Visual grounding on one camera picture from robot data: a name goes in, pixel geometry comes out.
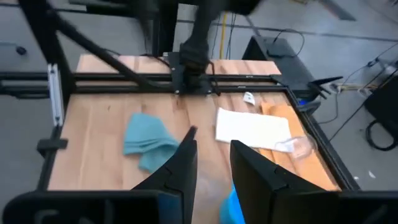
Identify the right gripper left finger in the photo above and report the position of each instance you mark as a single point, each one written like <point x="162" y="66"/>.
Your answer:
<point x="183" y="168"/>

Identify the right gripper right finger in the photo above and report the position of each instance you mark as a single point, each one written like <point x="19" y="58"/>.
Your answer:
<point x="255" y="174"/>

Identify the light blue mug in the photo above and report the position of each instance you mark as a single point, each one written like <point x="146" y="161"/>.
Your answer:
<point x="230" y="208"/>

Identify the clear faceted plastic cup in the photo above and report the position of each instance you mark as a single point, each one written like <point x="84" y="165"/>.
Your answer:
<point x="300" y="146"/>

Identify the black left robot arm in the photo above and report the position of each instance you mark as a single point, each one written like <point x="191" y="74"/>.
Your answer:
<point x="194" y="56"/>

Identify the white napkin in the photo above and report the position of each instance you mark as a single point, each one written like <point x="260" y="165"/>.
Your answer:
<point x="252" y="127"/>

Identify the teal cloth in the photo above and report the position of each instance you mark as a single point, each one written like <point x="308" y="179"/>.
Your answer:
<point x="146" y="137"/>

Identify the small white tag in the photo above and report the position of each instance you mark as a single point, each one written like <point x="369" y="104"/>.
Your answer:
<point x="248" y="98"/>

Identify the black computer tower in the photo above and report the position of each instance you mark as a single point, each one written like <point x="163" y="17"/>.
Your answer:
<point x="289" y="65"/>

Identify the black aluminium table frame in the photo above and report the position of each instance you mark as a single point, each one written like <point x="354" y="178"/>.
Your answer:
<point x="124" y="76"/>

